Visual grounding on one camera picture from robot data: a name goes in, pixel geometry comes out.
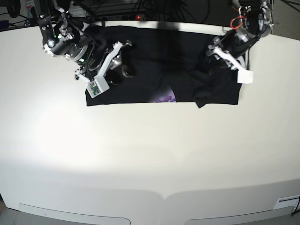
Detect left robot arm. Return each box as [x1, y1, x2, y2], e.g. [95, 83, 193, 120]
[206, 0, 274, 70]

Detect black T-shirt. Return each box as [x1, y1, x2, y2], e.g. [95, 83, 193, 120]
[86, 26, 241, 107]

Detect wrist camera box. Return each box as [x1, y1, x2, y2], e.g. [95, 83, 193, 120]
[237, 69, 254, 84]
[86, 77, 110, 98]

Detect black power strip red switch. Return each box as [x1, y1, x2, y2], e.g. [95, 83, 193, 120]
[98, 14, 145, 21]

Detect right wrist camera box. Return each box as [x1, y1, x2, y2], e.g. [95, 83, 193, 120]
[86, 77, 110, 98]

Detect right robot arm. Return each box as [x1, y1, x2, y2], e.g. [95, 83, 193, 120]
[34, 0, 107, 82]

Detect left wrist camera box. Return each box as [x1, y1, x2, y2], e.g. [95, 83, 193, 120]
[237, 69, 254, 84]

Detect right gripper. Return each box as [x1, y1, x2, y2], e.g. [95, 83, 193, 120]
[75, 40, 132, 82]

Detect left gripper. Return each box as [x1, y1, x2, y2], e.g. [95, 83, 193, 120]
[206, 30, 251, 70]

